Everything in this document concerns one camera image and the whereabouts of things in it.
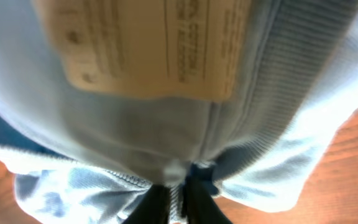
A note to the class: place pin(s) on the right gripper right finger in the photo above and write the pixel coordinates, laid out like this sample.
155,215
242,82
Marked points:
199,206

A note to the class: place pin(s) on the light blue printed t-shirt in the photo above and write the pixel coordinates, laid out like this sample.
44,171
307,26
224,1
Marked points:
100,100

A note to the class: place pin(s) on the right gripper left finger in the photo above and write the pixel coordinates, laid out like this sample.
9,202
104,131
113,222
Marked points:
153,209

